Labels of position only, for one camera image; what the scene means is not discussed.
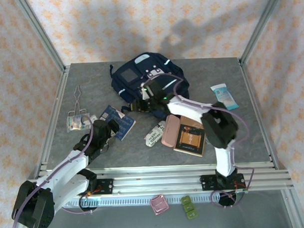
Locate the blue ruler print notebook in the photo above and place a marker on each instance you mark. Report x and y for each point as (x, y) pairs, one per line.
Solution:
(124, 122)

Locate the white printed pouch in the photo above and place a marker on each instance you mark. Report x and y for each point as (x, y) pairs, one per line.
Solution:
(154, 135)

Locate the navy blue backpack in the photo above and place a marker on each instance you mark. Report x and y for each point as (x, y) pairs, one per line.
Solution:
(130, 77)

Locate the pink case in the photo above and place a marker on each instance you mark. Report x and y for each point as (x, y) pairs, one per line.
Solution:
(170, 131)

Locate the brown hardcover book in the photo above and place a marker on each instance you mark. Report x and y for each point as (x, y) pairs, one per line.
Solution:
(190, 140)

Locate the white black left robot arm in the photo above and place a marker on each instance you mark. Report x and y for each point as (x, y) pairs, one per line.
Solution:
(66, 167)

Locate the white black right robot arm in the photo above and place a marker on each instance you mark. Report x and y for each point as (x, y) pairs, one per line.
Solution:
(186, 107)

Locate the blue wet wipes pack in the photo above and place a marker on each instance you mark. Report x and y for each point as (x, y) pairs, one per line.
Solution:
(225, 97)

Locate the small green white packet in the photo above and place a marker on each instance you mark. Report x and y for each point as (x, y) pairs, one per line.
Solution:
(76, 123)

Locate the pink square container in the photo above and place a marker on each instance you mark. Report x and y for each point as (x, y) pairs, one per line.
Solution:
(159, 205)

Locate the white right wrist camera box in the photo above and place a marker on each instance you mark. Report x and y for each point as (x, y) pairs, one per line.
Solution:
(144, 94)

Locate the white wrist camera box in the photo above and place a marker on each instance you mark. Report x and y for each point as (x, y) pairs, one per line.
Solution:
(94, 118)
(144, 94)

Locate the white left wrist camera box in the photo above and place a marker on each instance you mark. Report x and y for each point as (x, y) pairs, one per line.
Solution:
(94, 118)

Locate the aluminium table edge rail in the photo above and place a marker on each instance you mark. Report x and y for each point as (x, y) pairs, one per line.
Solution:
(259, 115)
(54, 117)

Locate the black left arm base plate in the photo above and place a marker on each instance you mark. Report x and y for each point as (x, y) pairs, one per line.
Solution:
(104, 187)

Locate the wide aluminium mounting rail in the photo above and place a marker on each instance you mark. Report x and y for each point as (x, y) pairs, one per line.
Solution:
(156, 180)

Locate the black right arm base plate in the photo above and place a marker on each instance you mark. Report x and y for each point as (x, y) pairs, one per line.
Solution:
(208, 183)

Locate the aluminium frame post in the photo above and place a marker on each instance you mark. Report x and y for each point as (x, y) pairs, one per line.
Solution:
(261, 27)
(39, 35)

